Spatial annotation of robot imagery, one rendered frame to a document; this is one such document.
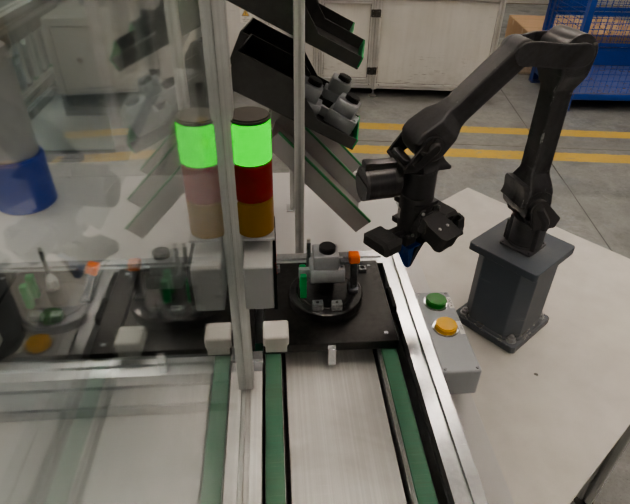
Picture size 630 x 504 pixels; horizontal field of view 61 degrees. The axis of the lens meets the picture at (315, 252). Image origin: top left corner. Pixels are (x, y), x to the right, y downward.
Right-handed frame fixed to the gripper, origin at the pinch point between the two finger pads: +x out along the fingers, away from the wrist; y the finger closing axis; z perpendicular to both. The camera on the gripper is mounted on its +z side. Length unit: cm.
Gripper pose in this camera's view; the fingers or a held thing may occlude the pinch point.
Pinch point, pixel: (409, 250)
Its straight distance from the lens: 98.3
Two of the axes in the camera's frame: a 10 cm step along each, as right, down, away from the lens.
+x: -0.1, 8.1, 5.8
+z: 6.2, 4.6, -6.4
